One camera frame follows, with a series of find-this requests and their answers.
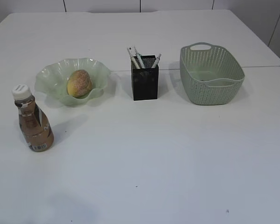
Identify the green plastic woven basket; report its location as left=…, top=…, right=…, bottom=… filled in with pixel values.
left=180, top=42, right=245, bottom=105

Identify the green wavy glass plate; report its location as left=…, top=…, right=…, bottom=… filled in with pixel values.
left=35, top=58, right=111, bottom=106

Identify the clear plastic ruler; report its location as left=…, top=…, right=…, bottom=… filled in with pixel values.
left=127, top=48, right=133, bottom=57

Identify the sugared bread loaf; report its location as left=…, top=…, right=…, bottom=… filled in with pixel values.
left=67, top=70, right=92, bottom=98

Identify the cream ballpoint pen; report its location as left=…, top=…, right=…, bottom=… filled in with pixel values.
left=128, top=49, right=140, bottom=69

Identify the black mesh pen holder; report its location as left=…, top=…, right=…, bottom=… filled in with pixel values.
left=131, top=55, right=159, bottom=101

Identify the brown Nescafe coffee bottle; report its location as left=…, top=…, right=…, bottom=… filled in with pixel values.
left=12, top=84, right=54, bottom=152

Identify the blue white gel pen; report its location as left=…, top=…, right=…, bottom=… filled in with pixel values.
left=134, top=46, right=145, bottom=69

